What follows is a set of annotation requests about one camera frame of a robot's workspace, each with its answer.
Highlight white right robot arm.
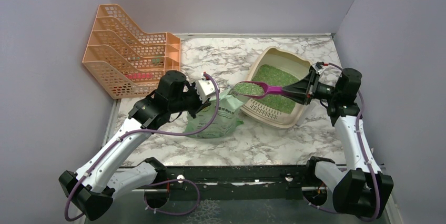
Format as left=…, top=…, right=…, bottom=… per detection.
left=282, top=68, right=394, bottom=221

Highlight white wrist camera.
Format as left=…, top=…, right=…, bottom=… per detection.
left=309, top=62, right=328, bottom=78
left=195, top=80, right=219, bottom=101

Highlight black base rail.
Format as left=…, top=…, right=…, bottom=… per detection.
left=131, top=165, right=339, bottom=201

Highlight green litter bag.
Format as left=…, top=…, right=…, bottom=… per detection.
left=184, top=88, right=247, bottom=139

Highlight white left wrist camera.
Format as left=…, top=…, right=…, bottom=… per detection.
left=195, top=80, right=219, bottom=101

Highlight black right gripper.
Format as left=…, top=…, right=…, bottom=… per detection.
left=281, top=70, right=340, bottom=105

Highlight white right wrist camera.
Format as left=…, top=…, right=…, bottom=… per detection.
left=309, top=62, right=328, bottom=78

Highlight green litter pellets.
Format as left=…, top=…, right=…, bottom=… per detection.
left=252, top=65, right=298, bottom=114

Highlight purple plastic litter scoop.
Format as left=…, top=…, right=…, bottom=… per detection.
left=234, top=81, right=286, bottom=99

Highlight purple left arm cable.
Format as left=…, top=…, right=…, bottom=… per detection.
left=64, top=72, right=221, bottom=222

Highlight orange mesh file rack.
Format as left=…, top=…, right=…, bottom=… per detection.
left=82, top=4, right=181, bottom=99

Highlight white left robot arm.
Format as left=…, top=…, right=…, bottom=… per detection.
left=58, top=70, right=219, bottom=221

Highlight beige plastic litter box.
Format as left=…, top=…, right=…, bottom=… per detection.
left=241, top=46, right=315, bottom=129

